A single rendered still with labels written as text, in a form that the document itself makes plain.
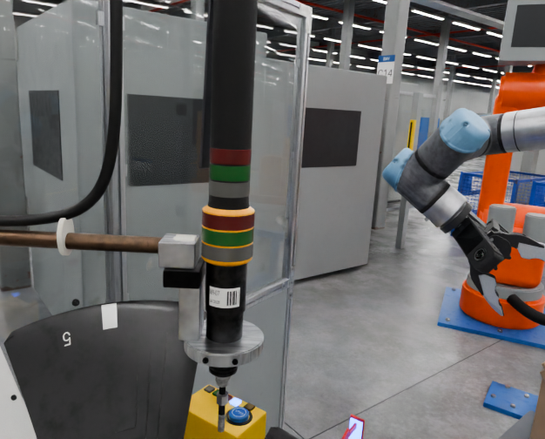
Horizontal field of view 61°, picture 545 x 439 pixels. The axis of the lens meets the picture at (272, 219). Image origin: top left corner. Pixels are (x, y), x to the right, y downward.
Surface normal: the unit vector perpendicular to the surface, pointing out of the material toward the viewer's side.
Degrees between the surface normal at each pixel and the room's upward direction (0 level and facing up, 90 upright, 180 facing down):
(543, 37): 90
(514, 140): 118
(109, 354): 42
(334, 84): 90
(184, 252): 90
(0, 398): 50
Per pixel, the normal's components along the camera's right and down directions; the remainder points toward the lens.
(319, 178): 0.61, 0.21
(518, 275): -0.41, 0.18
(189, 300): 0.01, 0.22
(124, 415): 0.04, -0.56
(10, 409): 0.66, -0.50
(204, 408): 0.05, -0.97
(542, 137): -0.59, 0.55
